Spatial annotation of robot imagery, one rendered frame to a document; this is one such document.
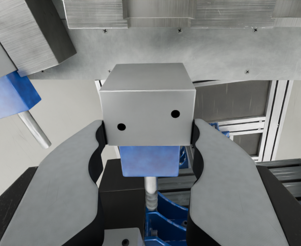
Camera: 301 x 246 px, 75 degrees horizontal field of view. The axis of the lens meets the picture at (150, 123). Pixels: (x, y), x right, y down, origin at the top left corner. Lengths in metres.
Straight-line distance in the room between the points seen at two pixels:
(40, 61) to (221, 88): 0.81
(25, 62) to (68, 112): 1.07
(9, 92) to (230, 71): 0.25
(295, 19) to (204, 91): 0.75
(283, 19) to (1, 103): 0.27
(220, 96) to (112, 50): 0.76
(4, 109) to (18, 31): 0.08
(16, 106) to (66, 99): 1.02
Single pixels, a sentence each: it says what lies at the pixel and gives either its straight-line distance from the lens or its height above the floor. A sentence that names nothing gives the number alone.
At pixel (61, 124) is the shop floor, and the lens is 1.37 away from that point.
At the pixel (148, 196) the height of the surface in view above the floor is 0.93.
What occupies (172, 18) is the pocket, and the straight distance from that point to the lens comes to 0.18.
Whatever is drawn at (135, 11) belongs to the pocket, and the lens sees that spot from 0.19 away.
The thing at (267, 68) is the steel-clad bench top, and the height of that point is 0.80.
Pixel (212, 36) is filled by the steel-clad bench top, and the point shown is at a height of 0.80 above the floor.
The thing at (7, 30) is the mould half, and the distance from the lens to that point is 0.24.
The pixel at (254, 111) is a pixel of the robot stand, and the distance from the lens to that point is 1.06.
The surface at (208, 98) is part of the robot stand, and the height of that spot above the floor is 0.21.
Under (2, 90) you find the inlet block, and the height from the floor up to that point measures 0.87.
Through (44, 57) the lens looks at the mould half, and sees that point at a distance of 0.23.
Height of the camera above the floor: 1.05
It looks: 59 degrees down
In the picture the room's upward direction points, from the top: 178 degrees counter-clockwise
